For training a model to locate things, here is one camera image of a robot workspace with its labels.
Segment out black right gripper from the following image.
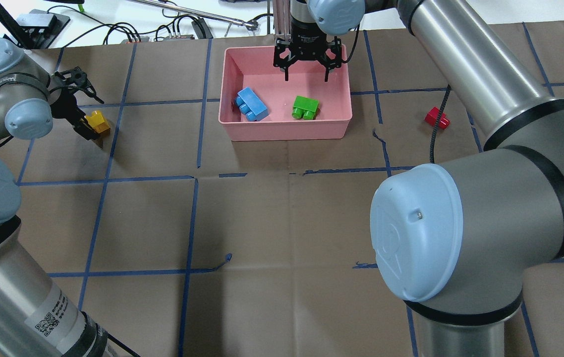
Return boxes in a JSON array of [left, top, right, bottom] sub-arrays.
[[273, 39, 345, 83]]

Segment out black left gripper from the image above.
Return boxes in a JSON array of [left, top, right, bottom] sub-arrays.
[[50, 68, 98, 140]]

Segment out green toy block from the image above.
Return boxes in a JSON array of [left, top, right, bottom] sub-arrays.
[[291, 95, 320, 120]]

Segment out blue toy block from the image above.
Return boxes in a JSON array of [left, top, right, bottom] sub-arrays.
[[234, 87, 269, 122]]

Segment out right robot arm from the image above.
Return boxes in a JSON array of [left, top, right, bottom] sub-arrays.
[[274, 0, 564, 357]]

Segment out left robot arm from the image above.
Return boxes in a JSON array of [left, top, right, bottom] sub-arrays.
[[0, 38, 137, 357]]

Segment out pink plastic box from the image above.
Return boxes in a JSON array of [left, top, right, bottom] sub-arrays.
[[218, 47, 352, 141]]

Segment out yellow toy block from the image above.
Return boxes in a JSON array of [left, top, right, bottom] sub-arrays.
[[85, 110, 111, 137]]

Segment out red toy block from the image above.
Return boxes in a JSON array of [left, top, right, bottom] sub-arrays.
[[424, 107, 451, 130]]

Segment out aluminium frame post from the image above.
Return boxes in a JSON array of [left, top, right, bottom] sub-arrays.
[[272, 0, 291, 43]]

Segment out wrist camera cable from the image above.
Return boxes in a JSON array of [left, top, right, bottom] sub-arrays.
[[429, 84, 453, 164]]

